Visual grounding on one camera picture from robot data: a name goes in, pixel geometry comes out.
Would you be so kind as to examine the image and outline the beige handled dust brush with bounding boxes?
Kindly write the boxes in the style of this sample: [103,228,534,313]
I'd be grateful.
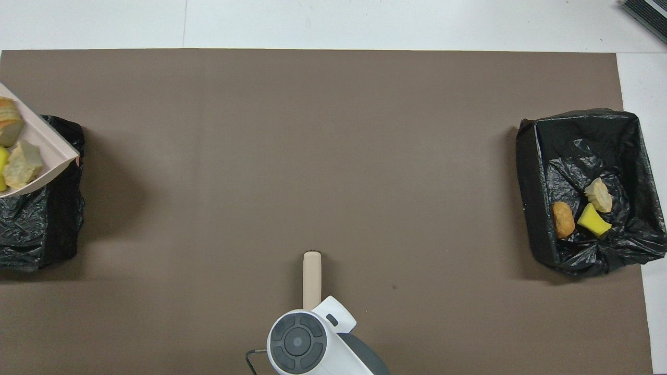
[303,251,322,310]

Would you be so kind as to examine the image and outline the orange-brown foam lump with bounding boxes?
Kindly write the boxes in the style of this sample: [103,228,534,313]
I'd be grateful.
[552,202,576,239]

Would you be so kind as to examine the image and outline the green and yellow sponge piece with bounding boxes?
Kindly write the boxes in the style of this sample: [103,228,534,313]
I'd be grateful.
[577,203,612,236]

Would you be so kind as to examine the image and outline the pale rounded foam chunk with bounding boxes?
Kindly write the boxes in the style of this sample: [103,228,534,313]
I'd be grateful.
[584,178,613,213]

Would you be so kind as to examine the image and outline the beige plastic dustpan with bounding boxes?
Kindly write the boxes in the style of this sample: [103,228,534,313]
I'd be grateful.
[0,83,80,199]

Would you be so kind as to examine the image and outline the pale grey-faced foam chunk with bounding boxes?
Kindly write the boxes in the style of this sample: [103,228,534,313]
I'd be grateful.
[3,140,44,190]

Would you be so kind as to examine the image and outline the tan layered foam chunk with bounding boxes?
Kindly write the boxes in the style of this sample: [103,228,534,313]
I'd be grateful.
[0,97,25,148]

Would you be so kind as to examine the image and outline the notched yellow sponge piece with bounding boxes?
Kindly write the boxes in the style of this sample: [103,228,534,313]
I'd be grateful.
[0,146,11,192]

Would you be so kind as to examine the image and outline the black bag-lined trash bin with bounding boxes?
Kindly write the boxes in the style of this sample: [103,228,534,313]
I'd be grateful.
[516,108,667,277]

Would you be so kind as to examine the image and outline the black bin with pink mark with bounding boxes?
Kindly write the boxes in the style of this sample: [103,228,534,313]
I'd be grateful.
[0,115,85,271]

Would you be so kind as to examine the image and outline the brown paper table mat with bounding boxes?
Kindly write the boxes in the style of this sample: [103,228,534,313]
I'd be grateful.
[0,48,653,375]

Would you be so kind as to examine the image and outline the dark ribbed panel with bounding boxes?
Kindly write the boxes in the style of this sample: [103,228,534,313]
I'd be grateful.
[621,0,667,45]

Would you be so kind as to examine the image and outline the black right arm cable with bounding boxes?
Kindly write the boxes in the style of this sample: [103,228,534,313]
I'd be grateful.
[245,348,269,375]

